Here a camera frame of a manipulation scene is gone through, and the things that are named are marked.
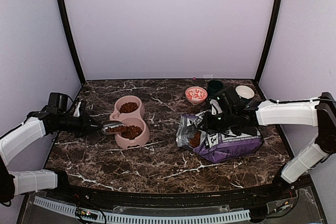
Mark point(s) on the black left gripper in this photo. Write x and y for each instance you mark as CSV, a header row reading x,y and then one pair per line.
x,y
85,129

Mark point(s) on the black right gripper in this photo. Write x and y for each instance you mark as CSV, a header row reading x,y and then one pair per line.
x,y
208,122

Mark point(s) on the silver metal scoop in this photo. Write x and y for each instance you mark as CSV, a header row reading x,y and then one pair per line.
x,y
113,127

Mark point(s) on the purple pet food bag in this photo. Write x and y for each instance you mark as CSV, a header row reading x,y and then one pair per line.
x,y
218,146

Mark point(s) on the pink double pet bowl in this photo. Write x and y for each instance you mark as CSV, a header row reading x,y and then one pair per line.
x,y
134,118

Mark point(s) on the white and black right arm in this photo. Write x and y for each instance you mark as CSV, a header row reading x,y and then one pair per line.
x,y
316,112

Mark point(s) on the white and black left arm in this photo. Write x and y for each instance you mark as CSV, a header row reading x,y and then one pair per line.
x,y
55,117

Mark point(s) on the brown pet food kibble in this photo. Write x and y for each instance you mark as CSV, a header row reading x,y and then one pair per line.
x,y
131,131

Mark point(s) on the blue and white bowl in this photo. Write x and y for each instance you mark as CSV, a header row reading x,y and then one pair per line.
x,y
245,93

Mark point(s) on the dark green mug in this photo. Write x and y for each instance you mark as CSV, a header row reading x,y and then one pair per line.
x,y
214,86

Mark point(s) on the red patterned white bowl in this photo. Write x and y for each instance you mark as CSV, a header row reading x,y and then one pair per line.
x,y
196,95

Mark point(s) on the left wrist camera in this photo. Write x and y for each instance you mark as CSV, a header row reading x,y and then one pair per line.
x,y
80,106

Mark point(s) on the white slotted cable duct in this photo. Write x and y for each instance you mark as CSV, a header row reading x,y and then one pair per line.
x,y
143,215

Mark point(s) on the black front table rail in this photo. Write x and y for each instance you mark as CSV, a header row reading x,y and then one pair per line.
x,y
250,197

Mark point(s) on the black left frame post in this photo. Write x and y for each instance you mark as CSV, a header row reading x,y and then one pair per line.
x,y
70,40

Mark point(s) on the black frame post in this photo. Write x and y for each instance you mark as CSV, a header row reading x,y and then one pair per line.
x,y
268,40
70,40

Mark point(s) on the black right frame post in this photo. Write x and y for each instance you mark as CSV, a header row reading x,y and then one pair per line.
x,y
268,40

